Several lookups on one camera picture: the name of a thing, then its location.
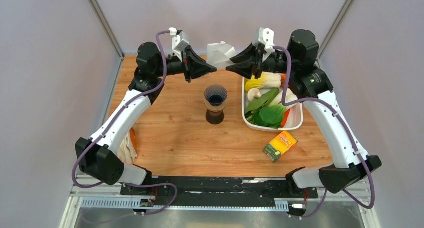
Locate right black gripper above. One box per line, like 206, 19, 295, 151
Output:
226, 41, 298, 79

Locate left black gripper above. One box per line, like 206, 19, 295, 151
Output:
154, 45, 217, 84

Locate single white paper filter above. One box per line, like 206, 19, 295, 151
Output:
206, 41, 238, 70

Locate blue glass cone dripper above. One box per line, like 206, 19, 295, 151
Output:
204, 84, 228, 107

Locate wooden dripper holder ring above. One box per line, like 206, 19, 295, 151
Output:
203, 99, 229, 113

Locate brown glass coffee carafe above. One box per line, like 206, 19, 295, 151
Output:
205, 110, 225, 125

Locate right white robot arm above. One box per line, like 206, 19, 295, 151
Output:
227, 28, 382, 197

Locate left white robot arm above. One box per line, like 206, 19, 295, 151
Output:
72, 42, 217, 195

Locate white paper coffee filters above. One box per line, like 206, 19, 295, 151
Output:
117, 133, 138, 165

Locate yellow napa cabbage toy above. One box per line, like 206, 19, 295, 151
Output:
244, 72, 282, 92

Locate white mushroom toy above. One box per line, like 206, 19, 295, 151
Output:
247, 88, 262, 102

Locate small orange pumpkin toy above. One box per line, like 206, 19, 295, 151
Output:
280, 74, 287, 88

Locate green bok choy toy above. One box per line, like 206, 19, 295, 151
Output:
244, 105, 286, 129
244, 88, 295, 115

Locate orange carrot toy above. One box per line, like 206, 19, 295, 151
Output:
280, 109, 291, 128

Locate white rectangular tray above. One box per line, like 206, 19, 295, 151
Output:
241, 78, 304, 133

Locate yellow green juice box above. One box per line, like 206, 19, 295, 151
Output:
263, 131, 298, 163

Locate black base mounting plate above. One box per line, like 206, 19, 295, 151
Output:
120, 176, 318, 208

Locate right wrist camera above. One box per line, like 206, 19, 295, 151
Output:
252, 27, 275, 62

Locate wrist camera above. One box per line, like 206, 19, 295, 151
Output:
252, 27, 275, 62
168, 27, 190, 62

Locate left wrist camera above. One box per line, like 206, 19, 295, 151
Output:
168, 27, 190, 62

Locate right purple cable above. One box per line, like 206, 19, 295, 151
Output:
272, 45, 377, 220

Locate aluminium frame rail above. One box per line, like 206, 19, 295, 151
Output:
60, 175, 371, 228

